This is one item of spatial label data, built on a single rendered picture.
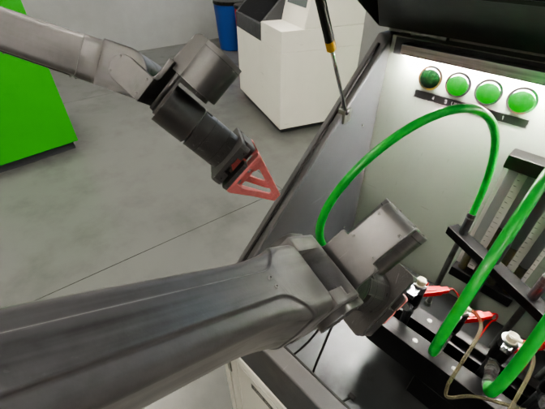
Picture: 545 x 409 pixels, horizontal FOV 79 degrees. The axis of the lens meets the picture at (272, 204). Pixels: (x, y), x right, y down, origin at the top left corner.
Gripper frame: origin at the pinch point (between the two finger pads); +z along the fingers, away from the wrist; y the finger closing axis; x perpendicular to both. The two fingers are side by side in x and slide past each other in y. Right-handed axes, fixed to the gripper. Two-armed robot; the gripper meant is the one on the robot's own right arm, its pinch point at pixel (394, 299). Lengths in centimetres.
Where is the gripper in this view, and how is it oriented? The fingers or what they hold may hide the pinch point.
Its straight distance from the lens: 53.5
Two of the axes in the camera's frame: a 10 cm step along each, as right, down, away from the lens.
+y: 6.2, -7.6, -1.9
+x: -4.7, -5.6, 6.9
